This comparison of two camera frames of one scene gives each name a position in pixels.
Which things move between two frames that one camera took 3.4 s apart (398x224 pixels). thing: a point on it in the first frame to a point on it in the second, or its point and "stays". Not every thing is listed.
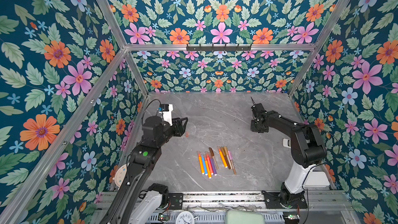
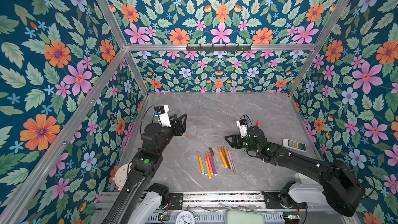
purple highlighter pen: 213,166 stays
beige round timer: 120,173 stays
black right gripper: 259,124 to 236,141
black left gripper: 178,128 stays
